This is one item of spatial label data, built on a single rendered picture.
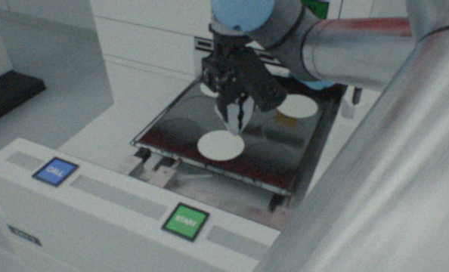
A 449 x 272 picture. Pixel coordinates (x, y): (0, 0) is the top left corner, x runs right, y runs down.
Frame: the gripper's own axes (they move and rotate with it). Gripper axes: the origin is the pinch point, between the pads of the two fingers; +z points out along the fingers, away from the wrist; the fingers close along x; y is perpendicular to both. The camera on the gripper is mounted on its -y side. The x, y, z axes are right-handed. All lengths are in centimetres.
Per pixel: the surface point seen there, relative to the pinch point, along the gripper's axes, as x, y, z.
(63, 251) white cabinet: 36.3, 7.8, 18.8
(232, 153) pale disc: -0.4, 2.4, 7.4
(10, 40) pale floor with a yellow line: 15, 320, 98
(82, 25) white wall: -42, 289, 86
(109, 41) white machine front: 1, 70, 8
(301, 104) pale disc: -25.4, 7.4, 7.5
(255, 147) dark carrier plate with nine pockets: -5.6, 1.0, 7.5
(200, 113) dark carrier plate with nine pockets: -2.4, 18.6, 7.5
